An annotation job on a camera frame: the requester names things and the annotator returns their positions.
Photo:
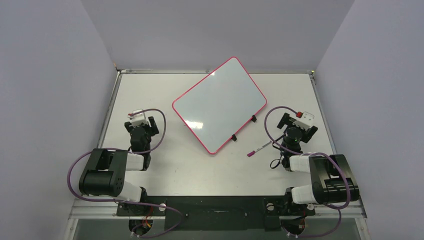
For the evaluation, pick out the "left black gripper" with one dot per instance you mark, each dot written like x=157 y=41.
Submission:
x=152 y=129

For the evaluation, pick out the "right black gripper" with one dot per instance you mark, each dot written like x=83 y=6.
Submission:
x=284 y=120

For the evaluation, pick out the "purple whiteboard marker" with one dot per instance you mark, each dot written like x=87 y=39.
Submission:
x=258 y=149

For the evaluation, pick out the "pink-framed whiteboard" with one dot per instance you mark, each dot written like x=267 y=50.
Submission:
x=220 y=104

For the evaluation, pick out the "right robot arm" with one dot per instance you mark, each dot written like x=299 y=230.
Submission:
x=331 y=178

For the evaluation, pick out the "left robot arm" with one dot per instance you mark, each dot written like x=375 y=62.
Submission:
x=105 y=171

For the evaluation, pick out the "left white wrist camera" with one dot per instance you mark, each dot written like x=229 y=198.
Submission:
x=137 y=118

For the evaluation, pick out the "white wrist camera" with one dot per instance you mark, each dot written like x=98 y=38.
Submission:
x=304 y=120
x=137 y=118

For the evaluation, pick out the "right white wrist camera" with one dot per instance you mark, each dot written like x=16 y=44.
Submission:
x=304 y=120

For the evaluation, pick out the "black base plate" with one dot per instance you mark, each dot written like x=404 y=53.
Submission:
x=235 y=213

